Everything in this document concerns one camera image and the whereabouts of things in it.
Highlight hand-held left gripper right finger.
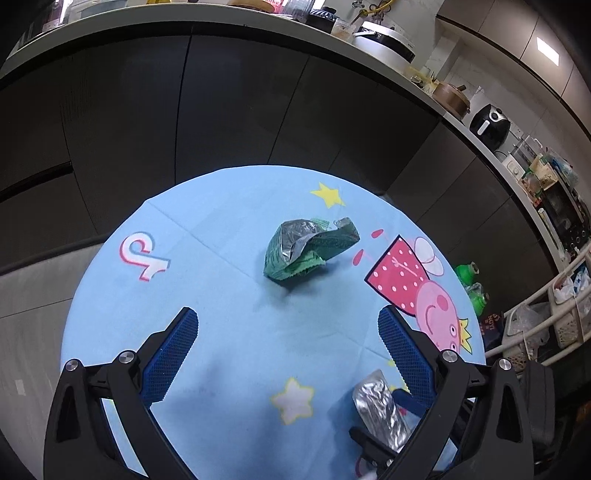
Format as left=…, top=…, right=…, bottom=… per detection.
left=378, top=305, right=539, bottom=480

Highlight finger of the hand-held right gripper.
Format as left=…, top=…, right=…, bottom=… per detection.
left=392, top=388, right=432, bottom=422
left=348, top=427, right=402, bottom=480

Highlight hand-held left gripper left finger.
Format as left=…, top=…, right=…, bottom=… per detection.
left=43, top=306, right=199, bottom=480

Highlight silver foil packet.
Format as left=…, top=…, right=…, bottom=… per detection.
left=352, top=369, right=411, bottom=455

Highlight green snack bag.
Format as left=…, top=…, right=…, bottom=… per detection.
left=263, top=217, right=361, bottom=282

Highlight dark printed bag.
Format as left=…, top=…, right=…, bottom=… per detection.
left=478, top=311, right=504, bottom=352

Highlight round table with blue cloth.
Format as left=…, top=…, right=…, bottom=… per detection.
left=60, top=165, right=486, bottom=480

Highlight white storage rack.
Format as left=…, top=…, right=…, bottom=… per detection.
left=485, top=244, right=591, bottom=365

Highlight cluttered storage shelf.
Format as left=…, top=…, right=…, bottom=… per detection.
left=508, top=136, right=591, bottom=259

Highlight black air fryer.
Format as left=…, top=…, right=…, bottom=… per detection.
left=470, top=104, right=511, bottom=151

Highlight dark kitchen cabinets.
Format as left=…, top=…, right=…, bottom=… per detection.
left=0, top=32, right=568, bottom=278

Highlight brown lidded pot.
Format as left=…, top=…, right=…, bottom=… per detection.
left=431, top=80, right=472, bottom=118

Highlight white rice cooker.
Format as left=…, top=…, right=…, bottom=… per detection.
left=352, top=21, right=415, bottom=65

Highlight grey kitchen countertop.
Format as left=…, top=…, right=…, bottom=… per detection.
left=0, top=11, right=578, bottom=259

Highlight grey upper cabinets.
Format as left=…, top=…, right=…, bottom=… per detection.
left=436, top=0, right=591, bottom=102

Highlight black pot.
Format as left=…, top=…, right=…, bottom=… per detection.
left=308, top=7, right=338, bottom=34

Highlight round brown basket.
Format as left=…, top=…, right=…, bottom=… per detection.
left=226, top=0, right=278, bottom=12

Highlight glass jar with red lid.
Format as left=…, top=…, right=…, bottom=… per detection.
left=281, top=0, right=315, bottom=19

